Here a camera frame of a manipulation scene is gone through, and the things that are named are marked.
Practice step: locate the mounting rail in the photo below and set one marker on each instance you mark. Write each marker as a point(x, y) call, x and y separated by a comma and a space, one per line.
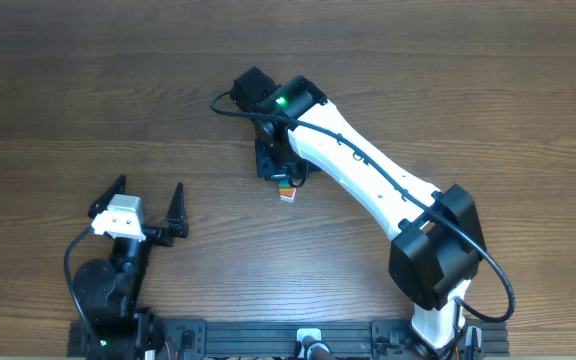
point(258, 339)

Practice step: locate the red cube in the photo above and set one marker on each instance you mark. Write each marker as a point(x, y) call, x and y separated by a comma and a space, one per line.
point(292, 194)

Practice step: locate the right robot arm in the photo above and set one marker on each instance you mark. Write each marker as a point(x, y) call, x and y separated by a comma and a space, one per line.
point(358, 165)

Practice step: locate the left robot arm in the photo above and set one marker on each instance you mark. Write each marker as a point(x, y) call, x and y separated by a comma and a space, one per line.
point(95, 287)

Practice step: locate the orange cube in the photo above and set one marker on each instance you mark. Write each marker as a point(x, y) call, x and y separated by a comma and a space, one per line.
point(286, 189)

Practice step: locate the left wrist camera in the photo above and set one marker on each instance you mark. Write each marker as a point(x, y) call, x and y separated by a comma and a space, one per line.
point(120, 217)

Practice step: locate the white cube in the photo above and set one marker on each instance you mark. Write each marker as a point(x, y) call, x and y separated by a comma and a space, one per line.
point(288, 199)

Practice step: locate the green cube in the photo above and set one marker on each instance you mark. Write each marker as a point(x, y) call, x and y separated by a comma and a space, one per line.
point(285, 184)

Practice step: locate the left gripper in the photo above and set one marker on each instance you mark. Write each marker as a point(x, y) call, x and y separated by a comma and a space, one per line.
point(159, 236)

